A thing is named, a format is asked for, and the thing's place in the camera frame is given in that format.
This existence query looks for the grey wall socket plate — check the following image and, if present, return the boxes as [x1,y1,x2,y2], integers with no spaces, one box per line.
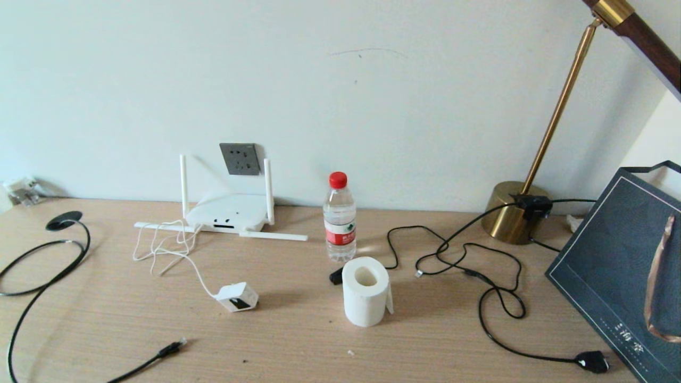
[220,143,262,176]

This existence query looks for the clear plastic wrapper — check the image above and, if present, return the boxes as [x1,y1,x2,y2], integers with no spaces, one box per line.
[3,177,40,206]

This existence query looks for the white router with antennas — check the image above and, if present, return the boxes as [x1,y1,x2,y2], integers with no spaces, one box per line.
[134,154,309,242]

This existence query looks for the brass desk lamp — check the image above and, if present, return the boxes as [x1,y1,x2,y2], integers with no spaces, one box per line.
[481,0,681,245]

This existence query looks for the black lamp power cord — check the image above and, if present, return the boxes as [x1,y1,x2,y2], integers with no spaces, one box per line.
[415,201,611,374]

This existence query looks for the black USB cable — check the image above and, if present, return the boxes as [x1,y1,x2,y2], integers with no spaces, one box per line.
[329,225,525,292]

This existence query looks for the black round desk grommet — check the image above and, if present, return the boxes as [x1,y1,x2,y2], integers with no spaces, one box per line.
[45,211,84,231]

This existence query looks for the white toilet paper roll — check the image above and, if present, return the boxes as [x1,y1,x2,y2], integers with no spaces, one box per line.
[342,256,395,328]

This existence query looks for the black cable through desk grommet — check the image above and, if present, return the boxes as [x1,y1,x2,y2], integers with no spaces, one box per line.
[0,218,91,383]

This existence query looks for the thin black power cable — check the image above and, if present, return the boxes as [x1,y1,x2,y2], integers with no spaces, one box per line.
[528,198,597,253]

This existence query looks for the black adapter on lamp base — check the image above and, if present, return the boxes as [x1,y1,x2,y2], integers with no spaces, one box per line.
[512,194,554,220]

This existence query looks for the dark blue paper gift bag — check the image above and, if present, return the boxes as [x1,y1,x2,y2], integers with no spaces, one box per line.
[545,161,681,383]

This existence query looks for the white power adapter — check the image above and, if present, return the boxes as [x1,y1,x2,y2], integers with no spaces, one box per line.
[215,282,259,313]

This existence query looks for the clear water bottle red cap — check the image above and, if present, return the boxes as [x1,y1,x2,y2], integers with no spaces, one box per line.
[323,171,357,262]

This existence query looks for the white thin adapter cord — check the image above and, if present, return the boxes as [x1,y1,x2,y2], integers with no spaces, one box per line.
[132,220,220,298]

